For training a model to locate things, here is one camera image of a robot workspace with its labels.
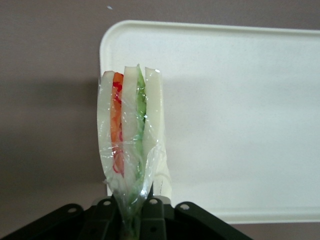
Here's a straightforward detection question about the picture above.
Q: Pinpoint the beige rectangular tray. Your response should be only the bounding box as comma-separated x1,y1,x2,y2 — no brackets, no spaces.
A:
99,19,320,225

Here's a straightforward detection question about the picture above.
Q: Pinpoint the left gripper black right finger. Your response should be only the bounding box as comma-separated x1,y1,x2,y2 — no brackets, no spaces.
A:
139,196,176,240

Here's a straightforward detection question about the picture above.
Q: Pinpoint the plastic triangle sandwich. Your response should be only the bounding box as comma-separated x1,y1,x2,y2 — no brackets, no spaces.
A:
96,63,174,240

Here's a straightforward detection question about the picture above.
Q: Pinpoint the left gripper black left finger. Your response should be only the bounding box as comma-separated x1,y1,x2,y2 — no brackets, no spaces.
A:
83,196,126,240

